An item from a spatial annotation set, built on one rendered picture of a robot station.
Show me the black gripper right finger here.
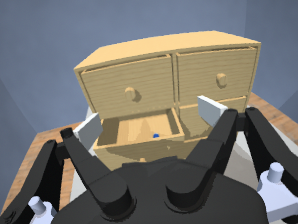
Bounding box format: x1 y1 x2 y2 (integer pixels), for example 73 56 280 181
165 96 298 224

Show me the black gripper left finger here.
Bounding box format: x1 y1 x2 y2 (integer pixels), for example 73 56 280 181
0 113 132 224

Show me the tan wooden drawer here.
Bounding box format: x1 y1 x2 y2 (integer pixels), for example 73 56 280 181
81 54 174 117
184 137 207 159
176 47 257 104
93 108 184 171
179 96 246 139

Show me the small tan chest of drawers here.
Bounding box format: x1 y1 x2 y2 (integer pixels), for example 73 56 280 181
74 31 261 120

